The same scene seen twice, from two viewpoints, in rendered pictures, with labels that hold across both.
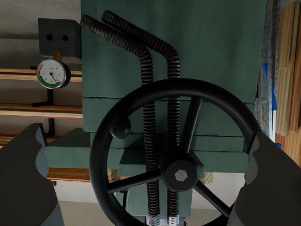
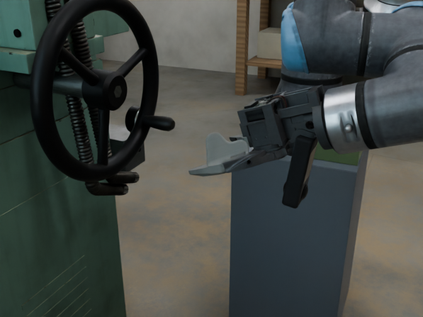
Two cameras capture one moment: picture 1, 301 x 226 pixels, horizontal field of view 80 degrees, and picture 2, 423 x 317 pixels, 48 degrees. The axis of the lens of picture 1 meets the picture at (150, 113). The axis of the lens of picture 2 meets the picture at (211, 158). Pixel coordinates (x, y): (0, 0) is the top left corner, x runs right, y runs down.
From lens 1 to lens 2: 0.73 m
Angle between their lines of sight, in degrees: 71
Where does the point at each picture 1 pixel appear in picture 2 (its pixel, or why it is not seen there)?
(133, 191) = (90, 18)
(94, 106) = not seen: hidden behind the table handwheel
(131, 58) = not seen: hidden behind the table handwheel
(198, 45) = (15, 214)
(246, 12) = not seen: outside the picture
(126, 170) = (99, 45)
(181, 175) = (118, 92)
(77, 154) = (104, 27)
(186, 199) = (38, 17)
